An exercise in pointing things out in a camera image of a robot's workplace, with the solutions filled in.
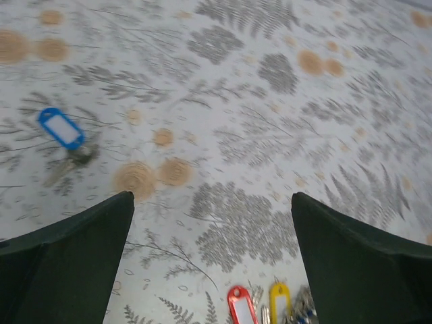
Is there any red key tag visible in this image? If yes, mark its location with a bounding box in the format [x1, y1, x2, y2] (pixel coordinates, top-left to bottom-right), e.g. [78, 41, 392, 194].
[227, 286, 259, 324]

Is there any yellow key tag on disc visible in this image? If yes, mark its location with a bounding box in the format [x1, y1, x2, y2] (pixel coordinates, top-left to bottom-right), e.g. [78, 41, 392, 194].
[269, 282, 291, 324]

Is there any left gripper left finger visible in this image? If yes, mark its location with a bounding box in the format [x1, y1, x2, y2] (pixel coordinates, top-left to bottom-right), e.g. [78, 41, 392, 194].
[1, 192, 134, 324]

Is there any floral table mat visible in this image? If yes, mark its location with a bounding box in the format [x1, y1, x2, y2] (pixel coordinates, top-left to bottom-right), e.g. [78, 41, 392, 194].
[1, 1, 431, 323]

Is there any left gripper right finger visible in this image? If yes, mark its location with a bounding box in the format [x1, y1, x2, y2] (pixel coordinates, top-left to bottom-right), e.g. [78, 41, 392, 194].
[291, 192, 431, 323]

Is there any loose blue key tag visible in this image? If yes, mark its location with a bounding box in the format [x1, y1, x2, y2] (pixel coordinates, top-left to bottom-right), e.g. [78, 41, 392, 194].
[38, 107, 85, 150]

